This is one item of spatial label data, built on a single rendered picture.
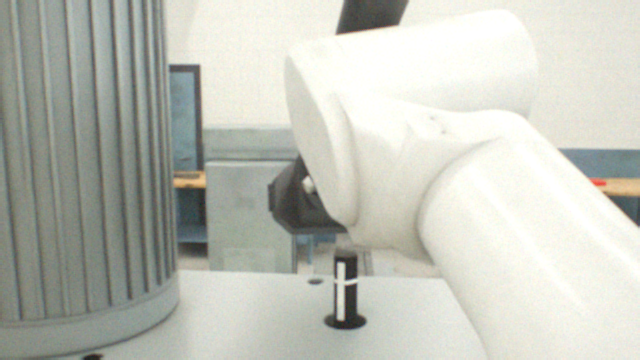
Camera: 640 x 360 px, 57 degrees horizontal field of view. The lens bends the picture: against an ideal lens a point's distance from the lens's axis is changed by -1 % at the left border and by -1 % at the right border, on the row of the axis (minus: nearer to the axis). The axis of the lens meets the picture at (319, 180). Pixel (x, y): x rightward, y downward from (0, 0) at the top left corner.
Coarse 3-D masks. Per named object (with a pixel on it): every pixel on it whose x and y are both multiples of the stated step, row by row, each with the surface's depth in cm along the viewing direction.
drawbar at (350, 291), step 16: (336, 256) 49; (352, 256) 49; (336, 272) 49; (352, 272) 49; (336, 288) 49; (352, 288) 49; (336, 304) 50; (352, 304) 49; (336, 320) 50; (352, 320) 50
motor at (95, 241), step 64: (0, 0) 39; (64, 0) 40; (128, 0) 44; (0, 64) 40; (64, 64) 41; (128, 64) 44; (0, 128) 40; (64, 128) 42; (128, 128) 45; (0, 192) 41; (64, 192) 42; (128, 192) 45; (0, 256) 42; (64, 256) 43; (128, 256) 46; (0, 320) 43; (64, 320) 44; (128, 320) 46
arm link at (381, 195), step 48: (336, 48) 28; (288, 96) 32; (336, 96) 25; (336, 144) 24; (384, 144) 23; (432, 144) 22; (480, 144) 22; (336, 192) 25; (384, 192) 23; (432, 192) 22; (384, 240) 25
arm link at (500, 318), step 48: (528, 144) 22; (480, 192) 21; (528, 192) 20; (576, 192) 19; (432, 240) 22; (480, 240) 20; (528, 240) 18; (576, 240) 18; (624, 240) 17; (480, 288) 19; (528, 288) 17; (576, 288) 16; (624, 288) 16; (480, 336) 20; (528, 336) 17; (576, 336) 16; (624, 336) 15
